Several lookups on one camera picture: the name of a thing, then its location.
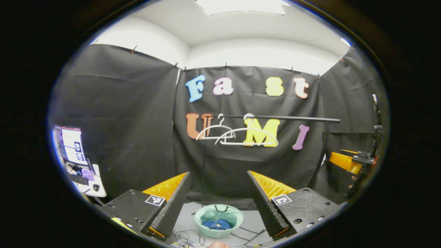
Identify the black backdrop cloth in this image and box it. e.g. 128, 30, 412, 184
48, 43, 383, 210

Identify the blue corduroy shirt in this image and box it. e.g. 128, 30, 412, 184
202, 218, 231, 231

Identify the white side table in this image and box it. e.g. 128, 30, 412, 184
67, 164, 107, 198

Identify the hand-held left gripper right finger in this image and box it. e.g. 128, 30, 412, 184
247, 170, 347, 241

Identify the green laundry hamper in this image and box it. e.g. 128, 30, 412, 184
194, 204, 244, 239

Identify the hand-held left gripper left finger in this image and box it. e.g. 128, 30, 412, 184
98, 172, 193, 241

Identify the small white hanger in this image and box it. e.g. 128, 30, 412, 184
196, 114, 236, 141

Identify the large white hanger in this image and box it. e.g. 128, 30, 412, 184
215, 113, 279, 147

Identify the black clothes rack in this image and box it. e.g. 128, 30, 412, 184
191, 115, 341, 216

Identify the computer monitor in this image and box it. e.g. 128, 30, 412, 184
53, 125, 88, 166

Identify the black keyboard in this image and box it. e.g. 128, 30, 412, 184
67, 173, 89, 186

